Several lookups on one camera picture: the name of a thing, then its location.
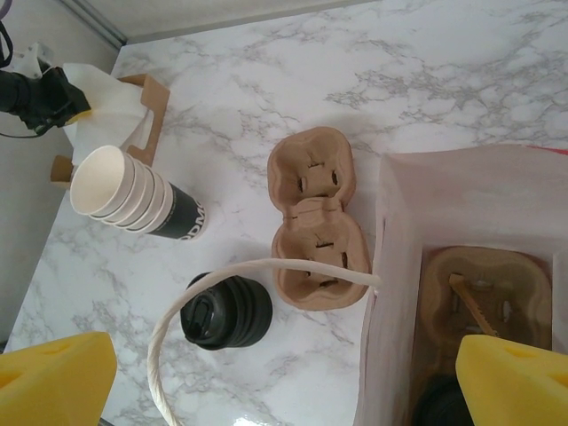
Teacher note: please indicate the black plastic cup lid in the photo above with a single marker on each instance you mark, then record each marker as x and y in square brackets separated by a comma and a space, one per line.
[439, 404]

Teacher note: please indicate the brown pulp cup carrier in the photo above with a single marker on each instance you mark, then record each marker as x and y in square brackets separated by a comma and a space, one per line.
[293, 155]
[439, 310]

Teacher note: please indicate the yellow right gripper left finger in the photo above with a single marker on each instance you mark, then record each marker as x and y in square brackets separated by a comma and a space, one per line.
[53, 386]

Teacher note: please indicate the aluminium frame post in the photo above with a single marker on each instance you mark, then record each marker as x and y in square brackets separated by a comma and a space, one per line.
[93, 20]

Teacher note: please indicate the white paper napkins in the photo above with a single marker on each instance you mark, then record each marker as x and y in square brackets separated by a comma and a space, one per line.
[102, 97]

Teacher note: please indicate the brown cardboard napkin tray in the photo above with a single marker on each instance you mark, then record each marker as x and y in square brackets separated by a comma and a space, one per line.
[155, 102]

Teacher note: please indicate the white lidded paper cup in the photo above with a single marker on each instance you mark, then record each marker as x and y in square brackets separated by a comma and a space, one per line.
[177, 217]

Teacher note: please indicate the red white paper bag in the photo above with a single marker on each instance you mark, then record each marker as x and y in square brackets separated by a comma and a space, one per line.
[399, 266]

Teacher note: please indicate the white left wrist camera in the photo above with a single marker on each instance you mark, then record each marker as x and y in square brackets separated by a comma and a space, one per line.
[35, 57]

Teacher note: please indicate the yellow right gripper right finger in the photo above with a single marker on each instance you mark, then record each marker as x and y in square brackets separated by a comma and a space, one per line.
[515, 390]

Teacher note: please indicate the wooden stirrer stick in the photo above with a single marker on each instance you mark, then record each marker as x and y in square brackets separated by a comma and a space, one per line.
[470, 304]

